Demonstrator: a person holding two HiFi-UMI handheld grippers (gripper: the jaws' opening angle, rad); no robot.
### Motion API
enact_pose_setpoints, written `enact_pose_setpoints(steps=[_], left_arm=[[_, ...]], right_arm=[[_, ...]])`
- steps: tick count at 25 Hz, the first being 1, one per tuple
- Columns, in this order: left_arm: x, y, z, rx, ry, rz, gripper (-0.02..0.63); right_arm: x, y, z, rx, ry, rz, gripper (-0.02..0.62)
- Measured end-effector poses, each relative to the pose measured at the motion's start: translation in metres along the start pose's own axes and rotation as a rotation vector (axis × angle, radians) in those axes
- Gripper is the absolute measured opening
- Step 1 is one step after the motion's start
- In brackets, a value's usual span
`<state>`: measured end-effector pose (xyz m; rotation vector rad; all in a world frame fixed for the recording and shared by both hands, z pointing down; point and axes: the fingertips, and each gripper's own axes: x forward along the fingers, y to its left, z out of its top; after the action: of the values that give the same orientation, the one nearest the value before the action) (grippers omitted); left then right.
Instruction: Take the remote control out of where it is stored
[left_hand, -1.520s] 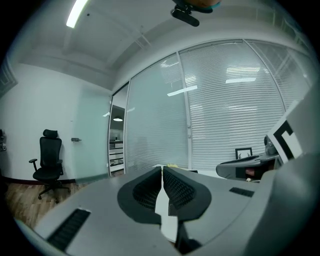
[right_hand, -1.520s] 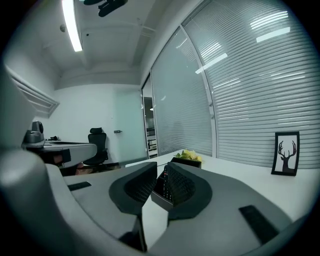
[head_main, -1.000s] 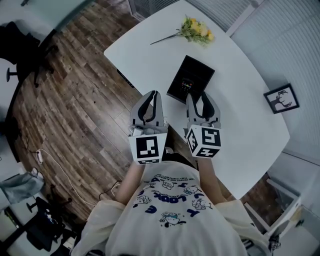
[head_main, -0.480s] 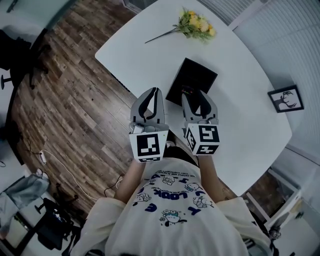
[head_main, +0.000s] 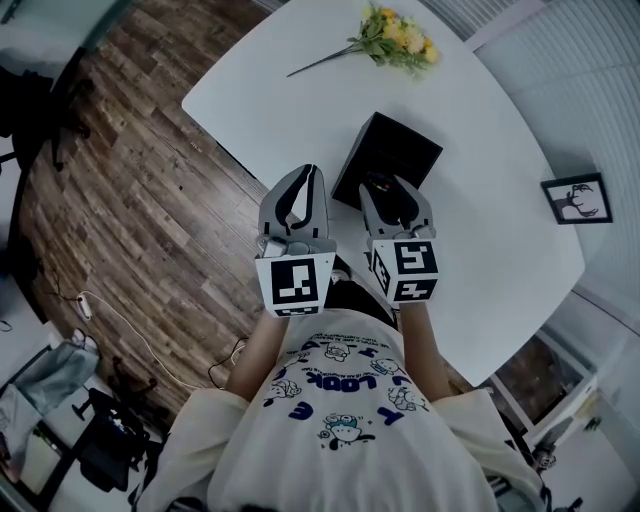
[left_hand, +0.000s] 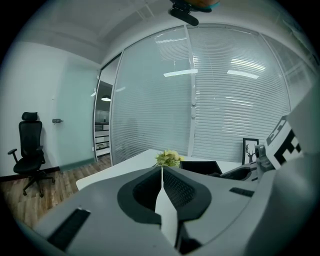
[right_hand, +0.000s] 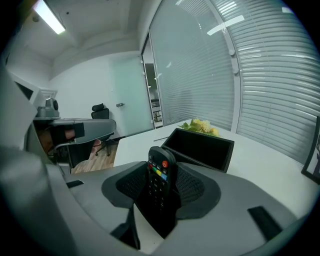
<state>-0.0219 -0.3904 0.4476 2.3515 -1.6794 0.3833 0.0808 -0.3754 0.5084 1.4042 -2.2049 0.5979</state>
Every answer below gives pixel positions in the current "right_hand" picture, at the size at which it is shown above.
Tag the white window blinds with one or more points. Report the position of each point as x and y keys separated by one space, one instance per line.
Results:
x=250 y=75

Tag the grey camera module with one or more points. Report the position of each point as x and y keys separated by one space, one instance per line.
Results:
x=48 y=107

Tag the black office chair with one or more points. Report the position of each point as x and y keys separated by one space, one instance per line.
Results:
x=101 y=113

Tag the ceiling light strip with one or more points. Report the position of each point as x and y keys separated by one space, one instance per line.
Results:
x=51 y=17

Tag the black box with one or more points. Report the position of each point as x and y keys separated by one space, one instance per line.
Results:
x=200 y=150

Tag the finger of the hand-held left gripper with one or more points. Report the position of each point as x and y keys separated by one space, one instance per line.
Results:
x=97 y=130

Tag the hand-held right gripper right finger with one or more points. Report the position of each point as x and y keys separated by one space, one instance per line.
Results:
x=237 y=205

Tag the yellow flowers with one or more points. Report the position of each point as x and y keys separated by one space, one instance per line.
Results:
x=203 y=126

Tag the frosted glass door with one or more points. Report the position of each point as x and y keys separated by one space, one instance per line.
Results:
x=130 y=100

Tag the black remote control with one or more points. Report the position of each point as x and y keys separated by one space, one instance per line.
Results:
x=160 y=180

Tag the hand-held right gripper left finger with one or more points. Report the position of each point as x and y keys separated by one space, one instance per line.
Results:
x=95 y=200

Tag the black framed picture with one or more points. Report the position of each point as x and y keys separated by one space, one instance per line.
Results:
x=312 y=162

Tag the white desk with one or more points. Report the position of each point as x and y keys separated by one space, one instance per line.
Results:
x=262 y=162

